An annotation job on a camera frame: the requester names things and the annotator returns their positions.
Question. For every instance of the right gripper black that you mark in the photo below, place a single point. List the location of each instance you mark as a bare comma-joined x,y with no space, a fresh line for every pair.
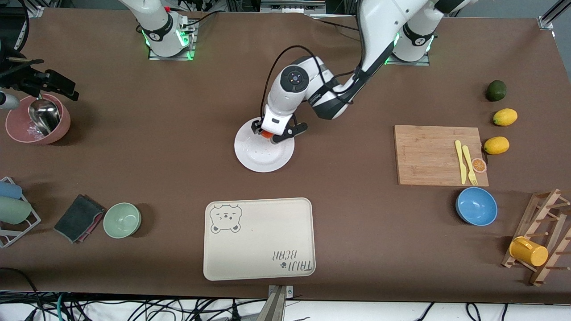
23,79

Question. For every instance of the orange fruit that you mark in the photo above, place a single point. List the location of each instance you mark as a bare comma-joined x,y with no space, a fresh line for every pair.
267,135

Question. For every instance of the white round plate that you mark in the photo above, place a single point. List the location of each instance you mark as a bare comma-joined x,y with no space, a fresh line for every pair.
264,156

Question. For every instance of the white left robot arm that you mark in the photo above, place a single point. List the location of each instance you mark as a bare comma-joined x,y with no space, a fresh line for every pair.
379,26

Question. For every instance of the metal scoop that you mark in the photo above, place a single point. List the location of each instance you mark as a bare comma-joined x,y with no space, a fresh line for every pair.
44,116

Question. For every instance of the pink bowl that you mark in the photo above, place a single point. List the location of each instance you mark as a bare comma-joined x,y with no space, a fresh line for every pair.
18,125

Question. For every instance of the aluminium corner profile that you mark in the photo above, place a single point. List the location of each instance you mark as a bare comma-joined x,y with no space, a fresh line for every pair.
551,15
35,12

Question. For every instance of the cream tray with bear print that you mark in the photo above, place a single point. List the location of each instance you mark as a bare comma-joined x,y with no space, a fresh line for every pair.
258,240

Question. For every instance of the light blue cup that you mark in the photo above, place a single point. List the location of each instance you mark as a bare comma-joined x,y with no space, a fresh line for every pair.
9,190

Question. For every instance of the pale green cup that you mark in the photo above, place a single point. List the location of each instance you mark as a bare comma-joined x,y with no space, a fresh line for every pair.
13,210

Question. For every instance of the dark grey folded cloth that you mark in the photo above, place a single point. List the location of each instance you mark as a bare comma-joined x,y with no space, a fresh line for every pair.
78,218

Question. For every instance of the pale green bowl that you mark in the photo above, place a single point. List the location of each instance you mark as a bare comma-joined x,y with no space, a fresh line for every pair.
122,220

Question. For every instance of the bamboo cutting board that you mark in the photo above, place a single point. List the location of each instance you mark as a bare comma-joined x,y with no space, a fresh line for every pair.
432,151

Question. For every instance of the yellow plastic knife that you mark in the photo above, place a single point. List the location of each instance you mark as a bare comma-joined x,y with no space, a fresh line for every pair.
460,160

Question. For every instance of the yellow plastic fork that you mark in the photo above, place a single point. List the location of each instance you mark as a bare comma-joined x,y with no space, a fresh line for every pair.
468,162

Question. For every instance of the orange slice piece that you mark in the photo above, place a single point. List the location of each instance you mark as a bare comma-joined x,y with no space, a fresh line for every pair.
479,165

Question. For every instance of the blue bowl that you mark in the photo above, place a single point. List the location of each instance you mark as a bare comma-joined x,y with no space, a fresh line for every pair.
476,206

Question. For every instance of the yellow lemon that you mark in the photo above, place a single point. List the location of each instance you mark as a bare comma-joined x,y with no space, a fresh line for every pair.
505,117
496,145

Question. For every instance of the dark green lime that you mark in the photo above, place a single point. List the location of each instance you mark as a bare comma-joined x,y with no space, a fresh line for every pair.
496,90

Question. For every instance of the yellow mug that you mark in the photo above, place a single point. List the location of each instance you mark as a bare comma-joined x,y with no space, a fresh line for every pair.
528,252

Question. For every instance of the wooden drying rack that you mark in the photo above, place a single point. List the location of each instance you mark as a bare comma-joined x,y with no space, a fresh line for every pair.
555,249

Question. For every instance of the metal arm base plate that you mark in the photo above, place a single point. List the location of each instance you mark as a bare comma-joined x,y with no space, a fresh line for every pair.
192,49
424,63

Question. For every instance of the aluminium frame rail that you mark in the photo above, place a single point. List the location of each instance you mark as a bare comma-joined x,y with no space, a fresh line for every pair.
290,6

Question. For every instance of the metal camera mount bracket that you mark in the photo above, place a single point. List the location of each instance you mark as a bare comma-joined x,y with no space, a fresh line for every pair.
276,305

